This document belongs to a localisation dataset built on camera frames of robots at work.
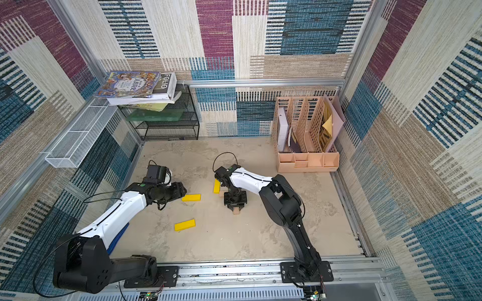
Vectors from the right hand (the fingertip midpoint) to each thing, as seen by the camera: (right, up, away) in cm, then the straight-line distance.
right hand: (232, 208), depth 91 cm
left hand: (-23, +9, -4) cm, 25 cm away
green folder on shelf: (-34, +46, +7) cm, 58 cm away
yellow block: (-21, +4, +5) cm, 22 cm away
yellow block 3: (-21, -6, -4) cm, 23 cm away
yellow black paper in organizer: (+44, +38, -2) cm, 58 cm away
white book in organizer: (+26, +39, +8) cm, 47 cm away
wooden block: (+2, 0, -2) cm, 3 cm away
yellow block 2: (-9, +9, +7) cm, 14 cm away
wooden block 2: (-6, +7, +3) cm, 9 cm away
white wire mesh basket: (-59, +28, -20) cm, 68 cm away
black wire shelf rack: (-31, +42, +28) cm, 59 cm away
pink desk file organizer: (+40, +39, +16) cm, 58 cm away
